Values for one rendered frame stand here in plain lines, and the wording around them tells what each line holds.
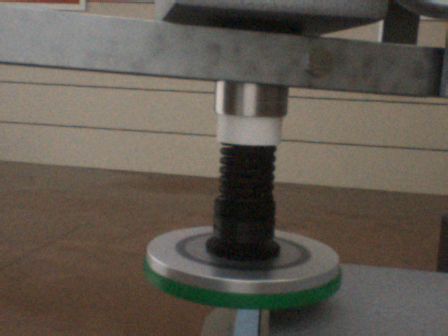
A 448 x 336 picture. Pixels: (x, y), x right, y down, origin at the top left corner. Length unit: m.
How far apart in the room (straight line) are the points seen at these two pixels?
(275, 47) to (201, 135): 6.32
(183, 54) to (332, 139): 6.16
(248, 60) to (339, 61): 0.09
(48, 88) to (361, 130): 3.78
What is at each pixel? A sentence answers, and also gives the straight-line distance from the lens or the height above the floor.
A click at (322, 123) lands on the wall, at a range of 6.68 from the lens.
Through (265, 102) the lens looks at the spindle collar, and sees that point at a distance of 0.59.
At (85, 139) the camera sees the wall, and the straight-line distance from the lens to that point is 7.31.
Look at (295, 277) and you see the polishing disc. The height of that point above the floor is 0.90.
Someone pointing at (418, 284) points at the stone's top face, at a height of 0.84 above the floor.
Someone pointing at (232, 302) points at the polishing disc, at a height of 0.88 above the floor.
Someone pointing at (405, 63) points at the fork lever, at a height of 1.11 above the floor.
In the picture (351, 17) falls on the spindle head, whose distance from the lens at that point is 0.55.
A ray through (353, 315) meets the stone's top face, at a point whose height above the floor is 0.84.
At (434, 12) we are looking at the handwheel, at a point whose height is 1.15.
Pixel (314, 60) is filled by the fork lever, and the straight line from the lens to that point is 0.57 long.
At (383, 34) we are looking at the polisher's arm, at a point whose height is 1.15.
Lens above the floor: 1.08
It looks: 8 degrees down
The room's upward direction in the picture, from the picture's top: 3 degrees clockwise
